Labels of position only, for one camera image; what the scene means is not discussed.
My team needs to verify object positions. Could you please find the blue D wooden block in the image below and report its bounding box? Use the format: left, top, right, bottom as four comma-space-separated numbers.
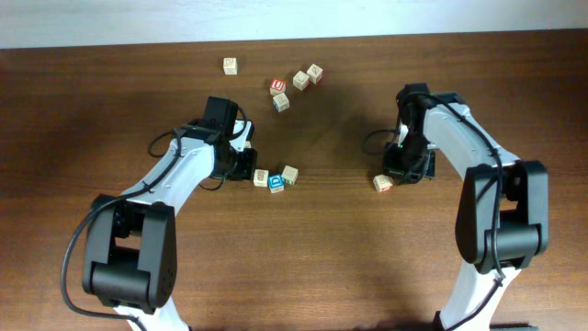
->
267, 175, 285, 193

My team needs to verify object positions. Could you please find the wooden block red drawing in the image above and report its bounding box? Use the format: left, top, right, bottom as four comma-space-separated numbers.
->
254, 169, 269, 188

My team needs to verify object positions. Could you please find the red U wooden block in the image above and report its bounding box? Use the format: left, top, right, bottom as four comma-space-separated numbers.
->
269, 78, 287, 97

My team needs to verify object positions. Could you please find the wooden block beside top right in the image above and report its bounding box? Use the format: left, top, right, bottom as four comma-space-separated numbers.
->
293, 71, 310, 91

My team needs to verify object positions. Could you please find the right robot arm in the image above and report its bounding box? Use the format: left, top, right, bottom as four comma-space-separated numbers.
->
383, 83, 548, 330

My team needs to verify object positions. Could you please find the plain wooden block far left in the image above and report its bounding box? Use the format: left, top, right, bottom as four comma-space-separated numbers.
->
222, 58, 238, 75

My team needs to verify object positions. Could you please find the wooden block red picture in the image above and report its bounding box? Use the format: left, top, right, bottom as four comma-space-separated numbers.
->
373, 175, 394, 193

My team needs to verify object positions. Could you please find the red E wooden block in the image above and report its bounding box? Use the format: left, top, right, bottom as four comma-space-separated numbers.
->
281, 165, 299, 186

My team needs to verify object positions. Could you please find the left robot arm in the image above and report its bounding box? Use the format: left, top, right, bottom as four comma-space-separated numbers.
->
77, 97, 256, 330

